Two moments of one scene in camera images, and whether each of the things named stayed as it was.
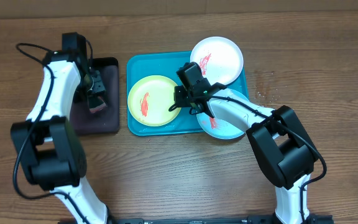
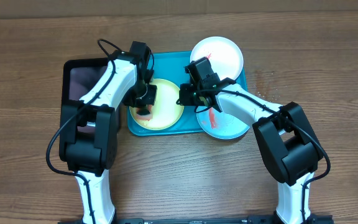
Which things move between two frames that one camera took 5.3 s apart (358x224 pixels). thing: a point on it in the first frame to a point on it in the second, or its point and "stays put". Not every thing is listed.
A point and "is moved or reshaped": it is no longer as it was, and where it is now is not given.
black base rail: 255,219 stays put
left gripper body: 97,85 to 140,95
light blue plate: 218,127 stays put
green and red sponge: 96,104 is moved or reshaped
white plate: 219,58 stays put
